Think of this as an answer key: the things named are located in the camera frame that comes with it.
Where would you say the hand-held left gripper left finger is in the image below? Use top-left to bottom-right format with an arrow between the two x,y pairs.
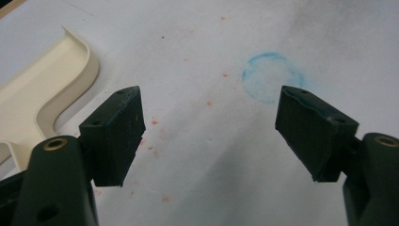
10,85 -> 147,226

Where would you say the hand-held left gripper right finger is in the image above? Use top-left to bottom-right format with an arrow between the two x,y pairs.
274,85 -> 399,226

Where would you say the cream plastic dustpan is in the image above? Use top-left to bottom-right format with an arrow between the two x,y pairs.
0,24 -> 101,172

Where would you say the white table cover sheet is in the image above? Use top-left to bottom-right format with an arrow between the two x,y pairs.
0,0 -> 399,226

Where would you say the wooden table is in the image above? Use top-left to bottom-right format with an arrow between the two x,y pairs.
0,0 -> 27,20

